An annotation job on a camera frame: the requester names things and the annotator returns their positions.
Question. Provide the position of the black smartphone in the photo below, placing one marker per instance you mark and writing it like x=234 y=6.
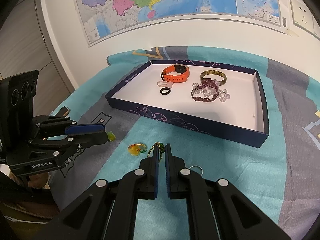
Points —
x=63 y=110

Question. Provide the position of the orange smart watch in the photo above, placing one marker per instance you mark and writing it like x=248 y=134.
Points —
x=183 y=73

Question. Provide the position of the pink elastic band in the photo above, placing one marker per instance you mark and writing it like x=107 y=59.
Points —
x=159 y=83

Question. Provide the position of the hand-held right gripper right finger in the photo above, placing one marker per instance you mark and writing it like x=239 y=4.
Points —
x=168 y=170

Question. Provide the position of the mottled brown bangle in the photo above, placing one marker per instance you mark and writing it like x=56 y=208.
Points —
x=212 y=72

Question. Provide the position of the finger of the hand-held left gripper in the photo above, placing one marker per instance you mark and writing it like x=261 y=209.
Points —
x=85 y=128
x=90 y=139

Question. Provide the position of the printed teal grey blanket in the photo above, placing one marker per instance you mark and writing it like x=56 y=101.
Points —
x=225 y=167

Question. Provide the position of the dark blue shallow box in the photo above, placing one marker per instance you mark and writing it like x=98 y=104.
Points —
x=237 y=110

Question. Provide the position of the white wall socket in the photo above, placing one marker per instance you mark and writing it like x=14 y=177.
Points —
x=301 y=15
x=316 y=26

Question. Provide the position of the person's left hand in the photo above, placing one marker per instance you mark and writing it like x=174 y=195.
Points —
x=37 y=180

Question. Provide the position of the grey wardrobe door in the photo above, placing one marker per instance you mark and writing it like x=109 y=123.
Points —
x=25 y=42

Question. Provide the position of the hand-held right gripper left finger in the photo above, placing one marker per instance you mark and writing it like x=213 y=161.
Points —
x=156 y=170

